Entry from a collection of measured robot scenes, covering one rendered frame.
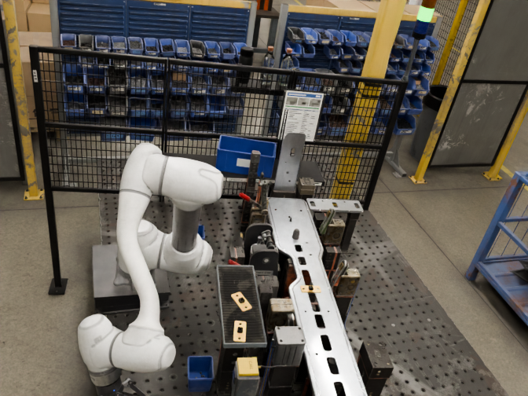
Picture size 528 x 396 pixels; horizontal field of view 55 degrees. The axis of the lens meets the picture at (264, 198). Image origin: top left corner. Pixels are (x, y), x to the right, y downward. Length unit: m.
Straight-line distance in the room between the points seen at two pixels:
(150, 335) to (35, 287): 2.11
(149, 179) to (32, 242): 2.31
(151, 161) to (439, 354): 1.57
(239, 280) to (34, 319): 1.76
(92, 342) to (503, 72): 4.41
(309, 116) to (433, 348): 1.32
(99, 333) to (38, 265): 2.18
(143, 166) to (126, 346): 0.56
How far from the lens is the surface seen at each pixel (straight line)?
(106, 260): 2.45
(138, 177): 1.67
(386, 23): 2.80
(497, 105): 5.40
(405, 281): 2.83
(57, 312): 3.39
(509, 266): 4.30
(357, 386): 1.88
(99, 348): 1.58
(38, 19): 6.14
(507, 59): 5.18
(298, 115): 2.81
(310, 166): 2.91
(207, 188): 1.66
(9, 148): 4.17
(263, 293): 1.94
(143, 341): 1.51
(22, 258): 3.79
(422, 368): 2.45
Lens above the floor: 2.44
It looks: 33 degrees down
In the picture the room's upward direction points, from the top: 10 degrees clockwise
